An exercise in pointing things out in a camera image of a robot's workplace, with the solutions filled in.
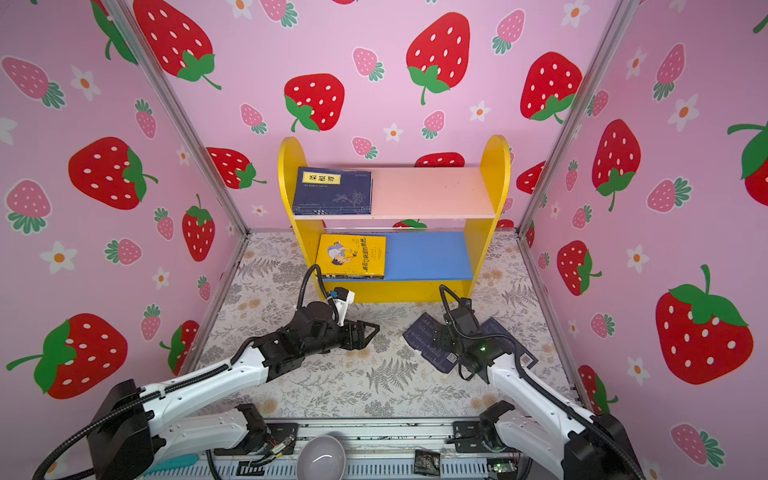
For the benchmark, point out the yellow cartoon cover book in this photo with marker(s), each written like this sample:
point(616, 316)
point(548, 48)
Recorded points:
point(352, 256)

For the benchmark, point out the grey bowl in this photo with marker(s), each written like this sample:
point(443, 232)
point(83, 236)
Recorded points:
point(322, 458)

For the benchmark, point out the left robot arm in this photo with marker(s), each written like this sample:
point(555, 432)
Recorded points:
point(131, 432)

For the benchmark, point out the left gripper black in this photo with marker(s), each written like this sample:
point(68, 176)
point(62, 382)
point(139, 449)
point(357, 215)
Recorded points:
point(360, 340)

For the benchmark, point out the yellow pink blue bookshelf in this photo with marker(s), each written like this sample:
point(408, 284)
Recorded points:
point(419, 260)

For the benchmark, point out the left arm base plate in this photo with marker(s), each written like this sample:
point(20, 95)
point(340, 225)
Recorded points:
point(285, 433)

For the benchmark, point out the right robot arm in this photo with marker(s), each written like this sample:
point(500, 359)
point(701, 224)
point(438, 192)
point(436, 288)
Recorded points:
point(552, 431)

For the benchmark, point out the green lit circuit board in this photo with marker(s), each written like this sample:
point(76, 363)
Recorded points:
point(501, 469)

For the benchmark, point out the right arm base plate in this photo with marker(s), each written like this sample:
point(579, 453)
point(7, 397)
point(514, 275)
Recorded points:
point(472, 437)

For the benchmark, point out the teal handled tool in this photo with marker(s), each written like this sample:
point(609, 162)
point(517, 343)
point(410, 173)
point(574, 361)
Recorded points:
point(178, 462)

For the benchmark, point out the small black circuit board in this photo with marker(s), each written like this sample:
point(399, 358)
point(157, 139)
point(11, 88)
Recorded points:
point(427, 463)

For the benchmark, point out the navy blue book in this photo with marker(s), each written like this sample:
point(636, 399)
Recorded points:
point(332, 211)

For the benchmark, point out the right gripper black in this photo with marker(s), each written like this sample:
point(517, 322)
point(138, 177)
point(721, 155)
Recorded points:
point(444, 333)

